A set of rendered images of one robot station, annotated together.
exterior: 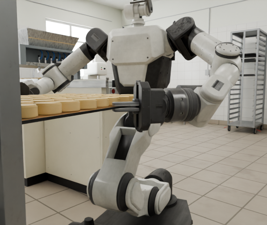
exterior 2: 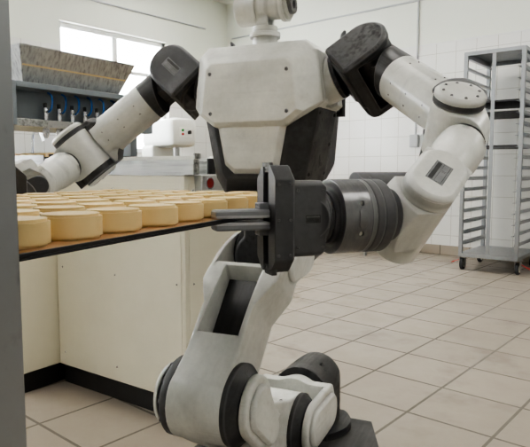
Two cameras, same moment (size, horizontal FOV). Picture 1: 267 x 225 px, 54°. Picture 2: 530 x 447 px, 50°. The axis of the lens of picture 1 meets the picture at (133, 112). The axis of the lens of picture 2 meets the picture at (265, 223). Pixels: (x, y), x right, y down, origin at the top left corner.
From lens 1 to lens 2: 0.01 m
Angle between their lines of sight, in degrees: 1
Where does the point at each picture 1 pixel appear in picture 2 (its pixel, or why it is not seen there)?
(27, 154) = not seen: hidden behind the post
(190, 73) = (378, 144)
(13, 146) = (0, 311)
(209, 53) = (419, 102)
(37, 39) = (42, 69)
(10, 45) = not seen: outside the picture
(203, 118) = (408, 246)
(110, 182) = (206, 384)
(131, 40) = (251, 74)
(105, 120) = (191, 247)
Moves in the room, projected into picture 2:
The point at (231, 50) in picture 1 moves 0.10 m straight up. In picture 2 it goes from (468, 97) to (470, 27)
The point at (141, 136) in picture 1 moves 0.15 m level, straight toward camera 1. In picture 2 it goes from (273, 283) to (274, 301)
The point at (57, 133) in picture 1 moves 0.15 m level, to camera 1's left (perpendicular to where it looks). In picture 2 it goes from (86, 277) to (45, 277)
